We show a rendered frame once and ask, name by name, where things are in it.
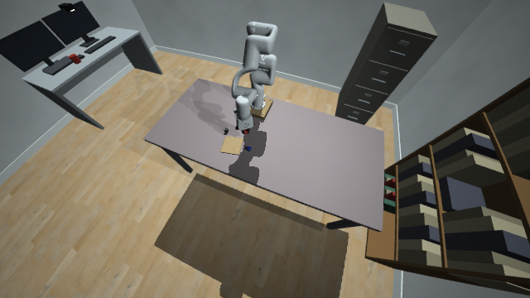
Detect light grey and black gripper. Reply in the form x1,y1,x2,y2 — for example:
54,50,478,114
235,114,255,134

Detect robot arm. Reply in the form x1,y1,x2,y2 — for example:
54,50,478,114
232,22,278,120

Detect tan square mat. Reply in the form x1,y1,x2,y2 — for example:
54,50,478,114
220,136,243,155

